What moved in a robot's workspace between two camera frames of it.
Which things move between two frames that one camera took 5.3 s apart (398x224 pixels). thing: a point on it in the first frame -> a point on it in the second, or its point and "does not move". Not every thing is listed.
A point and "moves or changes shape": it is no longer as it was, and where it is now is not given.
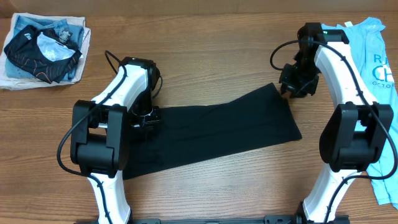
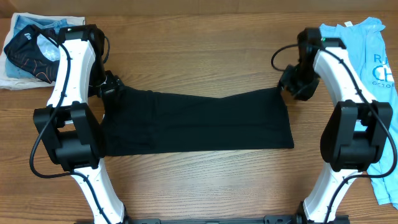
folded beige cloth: x=13 y=83 does not move
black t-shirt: x=189 y=135 moves or changes shape
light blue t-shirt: x=367 y=40 does not move
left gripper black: x=135 y=124 -> x=114 y=83
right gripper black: x=288 y=86 does not move
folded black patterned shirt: x=24 y=51 does not move
